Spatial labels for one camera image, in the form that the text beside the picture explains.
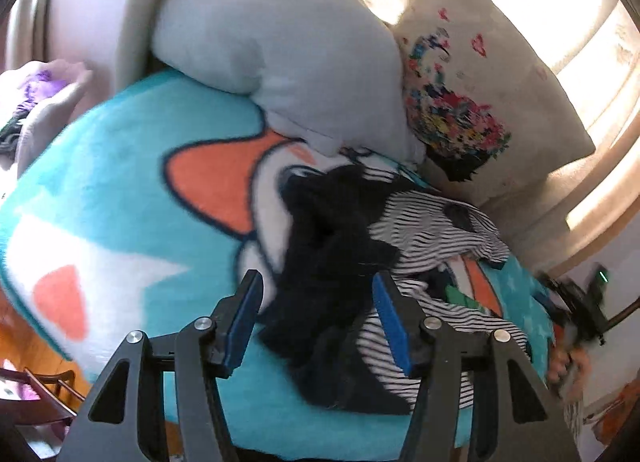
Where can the pile of clothes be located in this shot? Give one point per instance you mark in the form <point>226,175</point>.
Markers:
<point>37,101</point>

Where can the light grey plush pillow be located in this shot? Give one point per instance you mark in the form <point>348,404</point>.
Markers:
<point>325,71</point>

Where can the person's right hand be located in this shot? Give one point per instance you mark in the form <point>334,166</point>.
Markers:
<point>568,369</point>

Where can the turquoise star fleece blanket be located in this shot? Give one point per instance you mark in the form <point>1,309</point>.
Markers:
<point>147,211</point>

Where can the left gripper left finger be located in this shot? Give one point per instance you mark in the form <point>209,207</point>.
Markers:
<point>124,416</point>

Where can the dark wooden chair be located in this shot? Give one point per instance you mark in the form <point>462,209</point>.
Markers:
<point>35,416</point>

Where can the cream floral butterfly pillow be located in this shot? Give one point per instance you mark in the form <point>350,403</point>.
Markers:
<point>491,115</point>

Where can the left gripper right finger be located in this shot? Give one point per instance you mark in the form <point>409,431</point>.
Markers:
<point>514,417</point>

